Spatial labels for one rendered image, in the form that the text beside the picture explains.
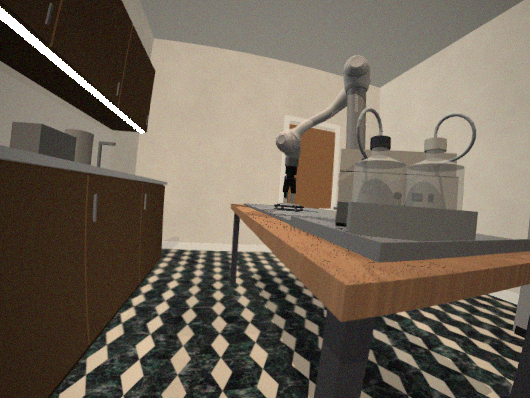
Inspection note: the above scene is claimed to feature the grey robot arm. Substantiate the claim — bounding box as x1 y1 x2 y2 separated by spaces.
276 55 371 167

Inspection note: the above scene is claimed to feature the translucent plastic bottle with grey cap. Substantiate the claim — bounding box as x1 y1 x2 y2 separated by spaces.
405 137 465 210

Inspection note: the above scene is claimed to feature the grey curved hose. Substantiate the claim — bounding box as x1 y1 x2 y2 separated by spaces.
434 113 476 162
356 107 383 159

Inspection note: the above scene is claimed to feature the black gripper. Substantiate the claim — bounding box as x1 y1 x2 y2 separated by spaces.
283 166 297 203

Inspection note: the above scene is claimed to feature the translucent plastic bottle with black cap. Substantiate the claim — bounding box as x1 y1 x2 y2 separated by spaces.
352 135 406 206

